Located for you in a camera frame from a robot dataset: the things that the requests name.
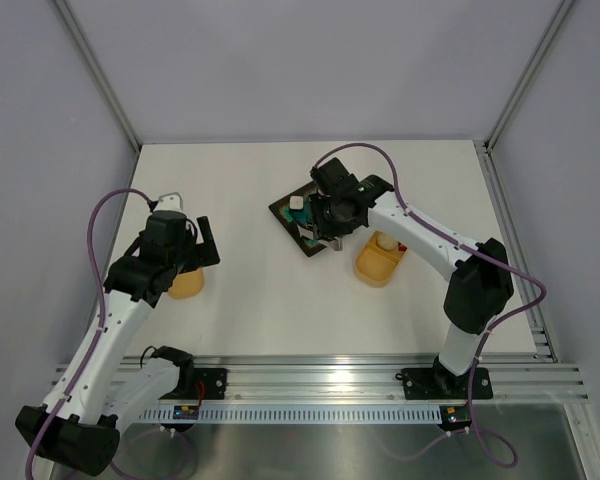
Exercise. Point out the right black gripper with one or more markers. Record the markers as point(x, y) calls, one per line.
point(323, 228)

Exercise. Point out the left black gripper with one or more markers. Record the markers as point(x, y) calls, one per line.
point(204, 253)

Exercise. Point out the metal tongs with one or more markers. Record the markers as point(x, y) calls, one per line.
point(336, 244)

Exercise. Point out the white rice ball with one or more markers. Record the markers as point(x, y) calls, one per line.
point(386, 242)

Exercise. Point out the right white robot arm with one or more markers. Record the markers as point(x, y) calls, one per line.
point(478, 284)

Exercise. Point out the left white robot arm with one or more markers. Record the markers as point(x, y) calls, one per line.
point(80, 422)

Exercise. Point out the orange lunch box lid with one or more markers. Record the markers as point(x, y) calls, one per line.
point(187, 285)

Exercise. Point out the orange lunch box base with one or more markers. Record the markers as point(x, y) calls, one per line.
point(374, 266)

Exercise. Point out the black seaweed piece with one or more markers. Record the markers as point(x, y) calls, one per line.
point(305, 233)

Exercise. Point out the square teal black plate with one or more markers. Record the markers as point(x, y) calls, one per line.
point(290, 219)

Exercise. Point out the white tofu cube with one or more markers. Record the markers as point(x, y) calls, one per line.
point(296, 203)

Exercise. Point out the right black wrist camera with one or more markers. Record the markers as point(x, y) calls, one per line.
point(332, 178)

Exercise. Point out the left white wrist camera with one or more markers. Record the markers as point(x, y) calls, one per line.
point(169, 203)

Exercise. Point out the white slotted cable duct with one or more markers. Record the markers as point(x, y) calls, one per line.
point(293, 414)

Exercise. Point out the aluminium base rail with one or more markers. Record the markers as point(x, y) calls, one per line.
point(370, 379)

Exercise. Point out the left aluminium frame post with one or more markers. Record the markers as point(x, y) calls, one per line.
point(77, 35)

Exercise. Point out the aluminium frame post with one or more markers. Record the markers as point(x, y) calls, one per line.
point(77, 35)
point(531, 70)

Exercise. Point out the right aluminium frame post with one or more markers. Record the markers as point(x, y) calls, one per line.
point(531, 70)

